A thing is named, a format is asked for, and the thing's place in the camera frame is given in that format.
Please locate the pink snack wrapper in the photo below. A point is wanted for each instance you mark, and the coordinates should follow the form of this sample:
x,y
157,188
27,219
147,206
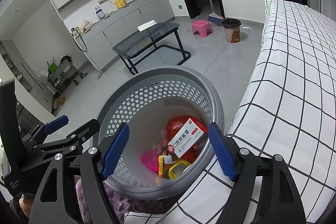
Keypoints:
x,y
161,147

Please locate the brown waste bin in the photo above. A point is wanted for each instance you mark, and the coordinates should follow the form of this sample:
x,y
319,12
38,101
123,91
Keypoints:
x,y
232,30

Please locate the red plastic bag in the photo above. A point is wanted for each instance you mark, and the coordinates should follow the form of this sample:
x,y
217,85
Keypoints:
x,y
181,132

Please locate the yellow box on counter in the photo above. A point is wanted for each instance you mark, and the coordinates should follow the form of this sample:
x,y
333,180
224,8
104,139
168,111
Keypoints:
x,y
120,3

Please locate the red and white medicine box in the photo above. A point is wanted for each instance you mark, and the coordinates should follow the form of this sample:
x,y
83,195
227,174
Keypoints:
x,y
187,138

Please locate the grey perforated laundry basket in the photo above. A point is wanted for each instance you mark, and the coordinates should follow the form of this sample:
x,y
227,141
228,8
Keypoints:
x,y
146,102

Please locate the purple fluffy cushion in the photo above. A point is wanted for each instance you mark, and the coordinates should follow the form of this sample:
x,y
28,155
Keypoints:
x,y
123,205

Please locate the broom with blue head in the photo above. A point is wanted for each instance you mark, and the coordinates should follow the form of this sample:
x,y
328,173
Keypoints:
x,y
214,17

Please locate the black glass side table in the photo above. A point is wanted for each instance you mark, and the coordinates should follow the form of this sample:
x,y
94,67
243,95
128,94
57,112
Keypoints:
x,y
138,46

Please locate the cluttered utility cart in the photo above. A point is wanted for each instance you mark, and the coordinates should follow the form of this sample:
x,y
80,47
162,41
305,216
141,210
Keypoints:
x,y
59,77

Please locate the black white checkered tablecloth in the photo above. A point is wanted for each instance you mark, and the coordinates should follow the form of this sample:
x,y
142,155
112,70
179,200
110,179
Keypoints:
x,y
288,107

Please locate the pink plastic stool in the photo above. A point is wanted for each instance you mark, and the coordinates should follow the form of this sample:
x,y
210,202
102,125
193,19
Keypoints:
x,y
202,28

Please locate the white box on side table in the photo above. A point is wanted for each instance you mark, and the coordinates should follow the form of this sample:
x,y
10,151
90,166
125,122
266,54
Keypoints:
x,y
147,25

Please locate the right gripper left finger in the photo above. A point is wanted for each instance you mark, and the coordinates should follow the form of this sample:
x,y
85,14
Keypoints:
x,y
56,200

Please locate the left hand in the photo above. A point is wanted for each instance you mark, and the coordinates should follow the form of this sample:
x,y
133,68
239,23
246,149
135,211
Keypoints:
x,y
26,204

